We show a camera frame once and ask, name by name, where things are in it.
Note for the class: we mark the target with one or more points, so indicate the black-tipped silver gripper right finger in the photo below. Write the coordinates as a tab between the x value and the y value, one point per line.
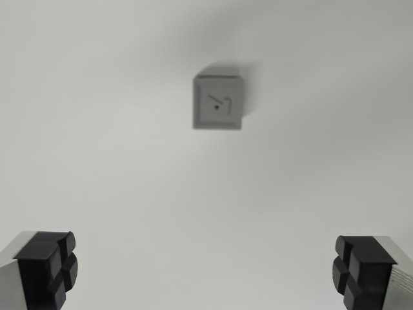
368	271

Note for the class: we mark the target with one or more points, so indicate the black-tipped silver gripper left finger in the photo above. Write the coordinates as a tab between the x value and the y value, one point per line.
35	268

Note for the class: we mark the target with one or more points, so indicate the grey embossed toy cube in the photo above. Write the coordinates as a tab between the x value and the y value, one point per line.
206	116

